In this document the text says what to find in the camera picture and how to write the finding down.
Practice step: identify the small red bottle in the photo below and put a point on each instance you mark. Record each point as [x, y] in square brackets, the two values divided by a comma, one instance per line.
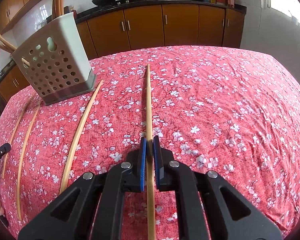
[73, 13]

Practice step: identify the large kitchen window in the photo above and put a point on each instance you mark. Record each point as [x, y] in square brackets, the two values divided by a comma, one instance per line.
[285, 0]

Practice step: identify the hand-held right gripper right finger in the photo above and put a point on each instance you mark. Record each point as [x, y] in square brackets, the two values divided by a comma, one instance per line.
[157, 177]

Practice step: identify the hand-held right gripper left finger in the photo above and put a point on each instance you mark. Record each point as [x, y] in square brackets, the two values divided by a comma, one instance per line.
[142, 175]

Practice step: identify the black kitchen countertop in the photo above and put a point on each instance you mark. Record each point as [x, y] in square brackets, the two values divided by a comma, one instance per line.
[165, 0]

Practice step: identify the brown base cabinets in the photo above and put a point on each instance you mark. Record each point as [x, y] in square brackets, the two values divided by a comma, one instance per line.
[180, 27]

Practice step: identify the red floral tablecloth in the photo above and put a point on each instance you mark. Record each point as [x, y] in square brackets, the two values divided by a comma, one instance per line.
[215, 105]

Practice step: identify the beige perforated utensil holder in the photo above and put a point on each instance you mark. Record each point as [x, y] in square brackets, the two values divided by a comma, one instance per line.
[57, 67]

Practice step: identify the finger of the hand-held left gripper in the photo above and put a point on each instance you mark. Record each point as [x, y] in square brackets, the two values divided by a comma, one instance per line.
[2, 150]

